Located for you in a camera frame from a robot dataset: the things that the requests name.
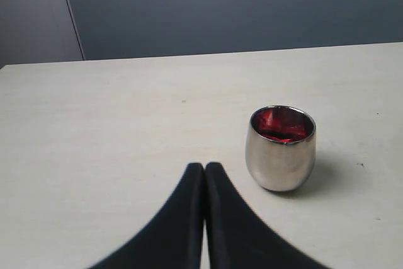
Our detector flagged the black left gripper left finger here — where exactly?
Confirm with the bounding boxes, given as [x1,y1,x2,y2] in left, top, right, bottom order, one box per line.
[93,163,203,268]

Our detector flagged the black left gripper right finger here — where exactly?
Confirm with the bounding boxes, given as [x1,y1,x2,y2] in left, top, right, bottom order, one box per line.
[205,162,318,268]

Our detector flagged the red candy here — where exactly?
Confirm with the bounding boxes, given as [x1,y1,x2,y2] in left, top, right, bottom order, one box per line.
[254,108,282,134]

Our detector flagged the shiny steel cup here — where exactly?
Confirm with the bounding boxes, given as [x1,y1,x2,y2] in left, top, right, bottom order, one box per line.
[245,105,316,192]

